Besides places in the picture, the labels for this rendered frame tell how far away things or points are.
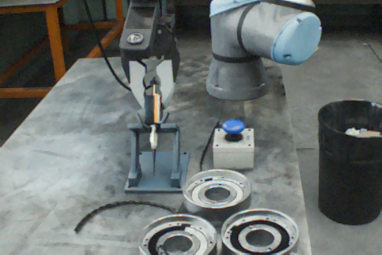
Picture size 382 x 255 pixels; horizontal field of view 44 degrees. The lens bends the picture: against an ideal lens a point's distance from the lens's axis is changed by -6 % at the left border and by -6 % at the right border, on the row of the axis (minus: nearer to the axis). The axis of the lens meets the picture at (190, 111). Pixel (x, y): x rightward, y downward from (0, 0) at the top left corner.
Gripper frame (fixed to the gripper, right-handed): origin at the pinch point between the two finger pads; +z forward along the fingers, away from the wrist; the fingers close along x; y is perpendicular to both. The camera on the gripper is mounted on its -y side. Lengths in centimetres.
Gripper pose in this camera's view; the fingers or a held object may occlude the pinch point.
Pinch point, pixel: (153, 103)
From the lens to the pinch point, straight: 83.9
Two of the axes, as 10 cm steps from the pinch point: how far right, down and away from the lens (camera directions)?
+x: -10.0, 0.1, 0.9
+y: 0.8, -4.0, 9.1
